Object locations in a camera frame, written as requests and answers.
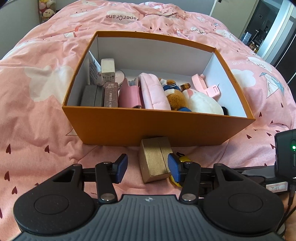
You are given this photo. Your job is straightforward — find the grey box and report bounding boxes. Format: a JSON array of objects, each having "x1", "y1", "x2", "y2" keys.
[{"x1": 80, "y1": 85, "x2": 105, "y2": 107}]

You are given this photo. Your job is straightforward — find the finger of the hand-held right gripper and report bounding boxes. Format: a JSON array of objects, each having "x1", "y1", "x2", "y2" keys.
[{"x1": 240, "y1": 167, "x2": 275, "y2": 185}]

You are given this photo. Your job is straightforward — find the yellow toy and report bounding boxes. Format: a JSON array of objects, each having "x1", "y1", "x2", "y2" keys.
[{"x1": 169, "y1": 152, "x2": 192, "y2": 187}]

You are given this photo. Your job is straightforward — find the round pink compact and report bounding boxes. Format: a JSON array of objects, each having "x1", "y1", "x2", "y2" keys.
[{"x1": 115, "y1": 70, "x2": 126, "y2": 89}]

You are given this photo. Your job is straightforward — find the pink quilted pouch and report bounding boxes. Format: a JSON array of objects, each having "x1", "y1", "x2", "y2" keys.
[{"x1": 138, "y1": 72, "x2": 171, "y2": 110}]

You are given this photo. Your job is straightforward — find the person's right forearm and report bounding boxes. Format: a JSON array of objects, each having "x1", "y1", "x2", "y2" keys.
[{"x1": 283, "y1": 192, "x2": 296, "y2": 241}]

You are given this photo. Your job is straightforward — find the brown card box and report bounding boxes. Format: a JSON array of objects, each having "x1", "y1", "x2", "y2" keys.
[{"x1": 103, "y1": 82, "x2": 119, "y2": 108}]

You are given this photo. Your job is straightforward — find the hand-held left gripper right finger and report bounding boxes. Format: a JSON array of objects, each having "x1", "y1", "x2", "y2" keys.
[{"x1": 168, "y1": 153, "x2": 247, "y2": 202}]

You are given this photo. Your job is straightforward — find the dark shelf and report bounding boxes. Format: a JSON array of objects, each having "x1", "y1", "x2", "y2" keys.
[{"x1": 239, "y1": 14, "x2": 272, "y2": 55}]

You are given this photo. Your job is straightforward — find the orange cardboard box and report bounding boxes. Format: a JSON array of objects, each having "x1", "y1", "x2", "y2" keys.
[{"x1": 62, "y1": 31, "x2": 256, "y2": 147}]

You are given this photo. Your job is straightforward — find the plush toys in corner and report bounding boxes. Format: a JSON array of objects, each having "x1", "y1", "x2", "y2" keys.
[{"x1": 38, "y1": 0, "x2": 57, "y2": 24}]

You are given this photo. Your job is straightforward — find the white plush toy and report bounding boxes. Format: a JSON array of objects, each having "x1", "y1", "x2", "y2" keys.
[{"x1": 180, "y1": 83, "x2": 230, "y2": 115}]

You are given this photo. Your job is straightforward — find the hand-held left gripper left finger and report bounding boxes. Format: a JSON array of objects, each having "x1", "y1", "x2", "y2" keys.
[{"x1": 52, "y1": 153, "x2": 128, "y2": 202}]

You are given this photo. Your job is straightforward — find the brown bear plush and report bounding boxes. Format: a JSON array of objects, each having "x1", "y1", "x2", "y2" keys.
[{"x1": 159, "y1": 79, "x2": 192, "y2": 112}]

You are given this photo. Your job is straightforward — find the pink printed blanket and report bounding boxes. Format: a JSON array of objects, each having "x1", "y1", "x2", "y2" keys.
[{"x1": 0, "y1": 0, "x2": 296, "y2": 241}]

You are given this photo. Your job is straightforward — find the white door frame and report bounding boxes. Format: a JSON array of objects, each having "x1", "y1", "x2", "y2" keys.
[{"x1": 260, "y1": 0, "x2": 296, "y2": 84}]

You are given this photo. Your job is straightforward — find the white blue packet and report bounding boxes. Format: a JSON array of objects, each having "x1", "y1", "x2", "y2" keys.
[{"x1": 88, "y1": 51, "x2": 102, "y2": 86}]

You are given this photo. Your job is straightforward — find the pink card holder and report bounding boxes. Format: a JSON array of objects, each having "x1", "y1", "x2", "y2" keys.
[{"x1": 118, "y1": 77, "x2": 142, "y2": 108}]

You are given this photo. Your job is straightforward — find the cream box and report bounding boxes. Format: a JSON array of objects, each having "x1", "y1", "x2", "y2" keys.
[{"x1": 101, "y1": 58, "x2": 116, "y2": 82}]

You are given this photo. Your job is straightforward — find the gold jewelry box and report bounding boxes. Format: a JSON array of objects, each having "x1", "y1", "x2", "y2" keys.
[{"x1": 139, "y1": 136, "x2": 172, "y2": 183}]

